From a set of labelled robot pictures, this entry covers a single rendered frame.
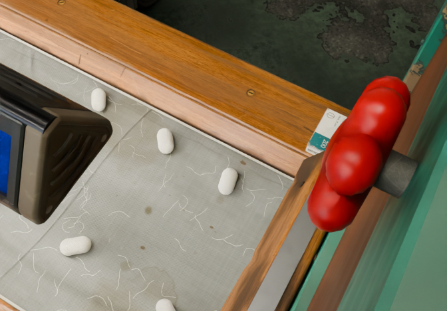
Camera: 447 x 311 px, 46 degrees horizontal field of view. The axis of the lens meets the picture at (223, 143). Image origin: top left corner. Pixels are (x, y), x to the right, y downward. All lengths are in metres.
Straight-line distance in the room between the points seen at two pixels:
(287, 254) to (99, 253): 0.24
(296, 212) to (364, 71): 1.23
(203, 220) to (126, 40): 0.28
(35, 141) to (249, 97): 0.44
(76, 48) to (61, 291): 0.33
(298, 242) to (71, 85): 0.40
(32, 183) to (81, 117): 0.05
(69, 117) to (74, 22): 0.50
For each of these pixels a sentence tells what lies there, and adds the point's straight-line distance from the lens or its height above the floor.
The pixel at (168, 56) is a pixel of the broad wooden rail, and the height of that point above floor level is 0.76.
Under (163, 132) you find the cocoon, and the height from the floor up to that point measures 0.76.
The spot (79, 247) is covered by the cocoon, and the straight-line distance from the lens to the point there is 0.65.
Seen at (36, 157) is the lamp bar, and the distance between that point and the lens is 0.31.
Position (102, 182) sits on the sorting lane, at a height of 0.74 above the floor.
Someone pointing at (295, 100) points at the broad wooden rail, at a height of 0.76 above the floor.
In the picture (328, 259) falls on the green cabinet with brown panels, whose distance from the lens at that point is 0.52.
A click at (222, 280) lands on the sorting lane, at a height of 0.74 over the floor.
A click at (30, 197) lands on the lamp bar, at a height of 1.07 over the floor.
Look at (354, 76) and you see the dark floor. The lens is 1.72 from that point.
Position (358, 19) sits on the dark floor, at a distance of 1.87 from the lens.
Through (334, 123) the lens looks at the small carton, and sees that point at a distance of 0.68.
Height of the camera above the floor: 1.36
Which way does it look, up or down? 62 degrees down
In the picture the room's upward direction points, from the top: 2 degrees clockwise
